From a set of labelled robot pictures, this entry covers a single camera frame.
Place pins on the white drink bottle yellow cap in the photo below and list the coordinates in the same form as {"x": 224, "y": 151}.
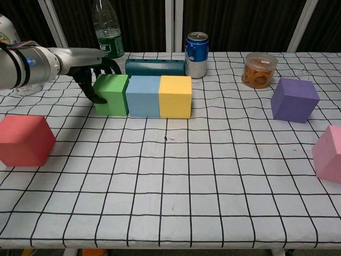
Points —
{"x": 6, "y": 29}

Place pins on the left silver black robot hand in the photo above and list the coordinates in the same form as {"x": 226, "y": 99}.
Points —
{"x": 80, "y": 60}

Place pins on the clear jar of rubber bands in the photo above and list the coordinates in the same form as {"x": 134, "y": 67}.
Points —
{"x": 258, "y": 72}

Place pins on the yellow foam cube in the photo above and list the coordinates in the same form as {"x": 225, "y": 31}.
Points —
{"x": 175, "y": 98}

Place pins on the green foam cube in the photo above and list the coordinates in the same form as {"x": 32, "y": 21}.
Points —
{"x": 112, "y": 93}

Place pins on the light blue foam cube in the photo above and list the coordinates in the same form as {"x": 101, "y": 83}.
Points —
{"x": 144, "y": 98}

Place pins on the white black checkered tablecloth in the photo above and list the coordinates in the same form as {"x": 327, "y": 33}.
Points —
{"x": 170, "y": 186}

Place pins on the teal rectangular box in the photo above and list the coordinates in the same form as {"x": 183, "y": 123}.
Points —
{"x": 154, "y": 68}

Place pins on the clear water bottle green label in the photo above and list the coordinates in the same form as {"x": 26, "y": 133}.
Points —
{"x": 108, "y": 26}

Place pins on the pink foam cube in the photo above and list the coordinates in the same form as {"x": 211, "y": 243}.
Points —
{"x": 330, "y": 157}

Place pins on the purple foam cube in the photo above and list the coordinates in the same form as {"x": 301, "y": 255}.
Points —
{"x": 293, "y": 101}

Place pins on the white table leg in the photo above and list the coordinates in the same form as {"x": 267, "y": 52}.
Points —
{"x": 70, "y": 252}
{"x": 278, "y": 253}

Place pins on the red foam cube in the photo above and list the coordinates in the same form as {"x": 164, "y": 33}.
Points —
{"x": 24, "y": 144}

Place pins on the blue soda can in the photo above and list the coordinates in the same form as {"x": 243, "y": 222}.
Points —
{"x": 196, "y": 58}

